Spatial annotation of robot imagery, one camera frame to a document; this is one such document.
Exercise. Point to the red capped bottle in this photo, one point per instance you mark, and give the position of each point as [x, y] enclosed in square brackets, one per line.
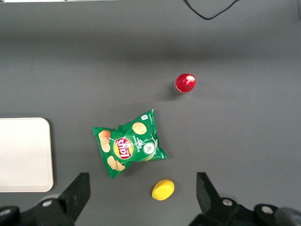
[185, 83]

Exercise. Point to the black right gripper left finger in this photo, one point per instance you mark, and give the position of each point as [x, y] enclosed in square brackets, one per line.
[73, 197]

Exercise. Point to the green Lay's chips bag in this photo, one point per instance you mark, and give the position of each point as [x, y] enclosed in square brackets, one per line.
[131, 146]

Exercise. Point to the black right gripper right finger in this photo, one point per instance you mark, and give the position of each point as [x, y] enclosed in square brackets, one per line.
[209, 200]

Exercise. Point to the yellow lemon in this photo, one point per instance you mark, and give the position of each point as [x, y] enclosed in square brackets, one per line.
[163, 189]

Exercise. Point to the white rectangular tray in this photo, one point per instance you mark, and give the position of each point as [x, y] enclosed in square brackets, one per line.
[23, 155]

